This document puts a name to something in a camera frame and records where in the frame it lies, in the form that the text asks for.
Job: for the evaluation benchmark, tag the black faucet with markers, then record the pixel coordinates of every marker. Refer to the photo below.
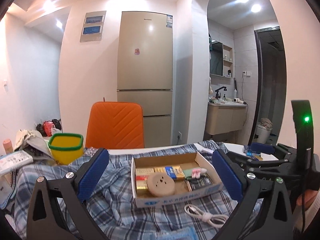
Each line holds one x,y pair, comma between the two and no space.
218,92

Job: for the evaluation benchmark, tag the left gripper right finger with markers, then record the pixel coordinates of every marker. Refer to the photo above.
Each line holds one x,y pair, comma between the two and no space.
274,220

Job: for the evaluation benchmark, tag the beige bathroom vanity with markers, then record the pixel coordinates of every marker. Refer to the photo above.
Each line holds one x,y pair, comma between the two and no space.
225,117

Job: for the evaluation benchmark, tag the black Face tissue pack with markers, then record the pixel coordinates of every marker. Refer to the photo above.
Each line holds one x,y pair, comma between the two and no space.
196,184

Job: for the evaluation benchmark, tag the green cloth square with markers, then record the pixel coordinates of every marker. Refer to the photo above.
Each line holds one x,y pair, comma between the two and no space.
187,174

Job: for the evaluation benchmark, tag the grey beige cloth bag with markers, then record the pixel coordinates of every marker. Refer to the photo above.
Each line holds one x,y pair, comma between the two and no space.
32,142

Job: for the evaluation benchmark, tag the round beige plush cushion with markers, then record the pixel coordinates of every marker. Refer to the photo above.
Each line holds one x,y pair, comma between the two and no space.
160,185

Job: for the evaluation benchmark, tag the yellow green-rimmed basket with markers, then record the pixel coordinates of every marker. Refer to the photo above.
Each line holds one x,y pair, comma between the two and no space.
66,147

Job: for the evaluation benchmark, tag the orange chair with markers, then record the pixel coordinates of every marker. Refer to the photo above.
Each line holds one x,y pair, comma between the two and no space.
115,126

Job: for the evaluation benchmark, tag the red plastic bag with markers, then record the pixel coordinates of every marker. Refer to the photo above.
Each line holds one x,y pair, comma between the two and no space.
47,127

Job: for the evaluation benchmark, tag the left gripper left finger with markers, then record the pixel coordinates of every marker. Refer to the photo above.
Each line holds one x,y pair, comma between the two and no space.
45,218

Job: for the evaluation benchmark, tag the white hair dryer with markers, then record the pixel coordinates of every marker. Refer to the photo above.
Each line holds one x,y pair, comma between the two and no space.
239,101

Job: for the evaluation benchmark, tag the dark blue box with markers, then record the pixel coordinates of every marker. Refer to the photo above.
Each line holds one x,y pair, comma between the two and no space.
252,150

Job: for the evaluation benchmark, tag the white labelled box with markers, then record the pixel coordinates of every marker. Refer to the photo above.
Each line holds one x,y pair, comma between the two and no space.
14,161

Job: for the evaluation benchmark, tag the grey electrical panel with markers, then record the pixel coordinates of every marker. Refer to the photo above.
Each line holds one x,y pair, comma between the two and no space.
93,26

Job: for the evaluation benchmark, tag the gold refrigerator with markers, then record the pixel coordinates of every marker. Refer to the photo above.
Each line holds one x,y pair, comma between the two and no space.
145,71

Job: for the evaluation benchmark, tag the mirror cabinet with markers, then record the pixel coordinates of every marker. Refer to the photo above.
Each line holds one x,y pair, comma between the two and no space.
220,59

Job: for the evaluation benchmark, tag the pink white plush bunny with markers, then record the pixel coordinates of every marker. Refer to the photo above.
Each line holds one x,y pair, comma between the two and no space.
196,173

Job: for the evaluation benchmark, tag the open cardboard box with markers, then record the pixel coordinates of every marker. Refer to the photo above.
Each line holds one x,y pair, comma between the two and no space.
182,193

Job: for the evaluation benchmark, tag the person's right hand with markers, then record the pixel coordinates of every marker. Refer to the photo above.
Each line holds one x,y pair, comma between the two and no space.
307,198

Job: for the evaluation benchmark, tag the gold tissue pack on table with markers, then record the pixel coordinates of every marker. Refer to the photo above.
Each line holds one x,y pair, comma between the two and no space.
257,157

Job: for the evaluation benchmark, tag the red gold tissue pack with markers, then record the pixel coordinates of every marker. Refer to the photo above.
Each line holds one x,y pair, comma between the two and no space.
141,176

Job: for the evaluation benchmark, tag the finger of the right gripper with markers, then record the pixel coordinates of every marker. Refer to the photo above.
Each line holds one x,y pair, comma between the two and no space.
262,148

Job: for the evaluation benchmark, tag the gold blue tissue pack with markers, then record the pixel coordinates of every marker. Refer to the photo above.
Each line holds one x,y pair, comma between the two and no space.
174,172

